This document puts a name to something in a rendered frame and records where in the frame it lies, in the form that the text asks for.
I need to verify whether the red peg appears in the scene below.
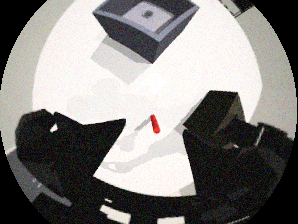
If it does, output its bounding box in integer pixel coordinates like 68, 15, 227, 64
150, 115, 161, 135

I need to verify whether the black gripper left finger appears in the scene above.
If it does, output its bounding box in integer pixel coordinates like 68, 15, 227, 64
53, 112, 126, 176

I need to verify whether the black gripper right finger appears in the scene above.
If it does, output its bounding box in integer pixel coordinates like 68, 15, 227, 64
182, 129, 257, 194

